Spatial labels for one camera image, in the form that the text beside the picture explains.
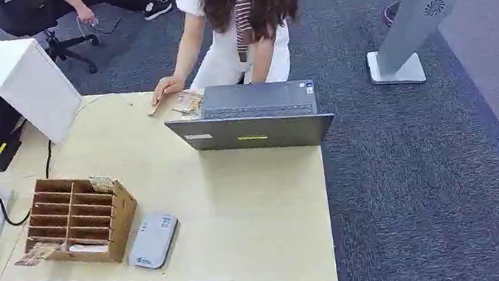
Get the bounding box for grey laptop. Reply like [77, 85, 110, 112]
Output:
[159, 68, 340, 169]

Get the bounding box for stack of printed cards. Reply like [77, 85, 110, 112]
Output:
[167, 87, 208, 123]

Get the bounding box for person in white top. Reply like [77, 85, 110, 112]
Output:
[137, 0, 323, 106]

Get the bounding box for person's right hand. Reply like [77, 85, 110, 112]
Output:
[148, 74, 189, 107]

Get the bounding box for small tan card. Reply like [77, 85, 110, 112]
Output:
[145, 100, 166, 117]

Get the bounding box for grey card reader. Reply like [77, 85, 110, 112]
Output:
[122, 209, 186, 274]

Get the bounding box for printed card standing in slot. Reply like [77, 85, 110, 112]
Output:
[87, 173, 117, 198]

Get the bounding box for wooden card sorting box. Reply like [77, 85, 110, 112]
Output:
[13, 164, 146, 278]

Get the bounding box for round dark object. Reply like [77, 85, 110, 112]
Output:
[381, 0, 407, 30]

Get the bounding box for white card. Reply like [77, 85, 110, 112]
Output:
[68, 238, 110, 259]

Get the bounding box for grey stand with white base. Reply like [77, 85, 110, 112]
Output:
[358, 0, 478, 91]

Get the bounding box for white desk hood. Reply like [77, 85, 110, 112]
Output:
[0, 25, 89, 153]

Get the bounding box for printed card lying flat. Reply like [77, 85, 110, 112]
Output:
[12, 238, 66, 271]

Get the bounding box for black device with yellow label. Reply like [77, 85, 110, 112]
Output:
[0, 136, 27, 173]

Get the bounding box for black office chair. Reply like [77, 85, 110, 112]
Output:
[0, 0, 105, 89]

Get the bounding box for thin white cable on floor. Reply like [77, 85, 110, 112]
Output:
[75, 9, 125, 41]

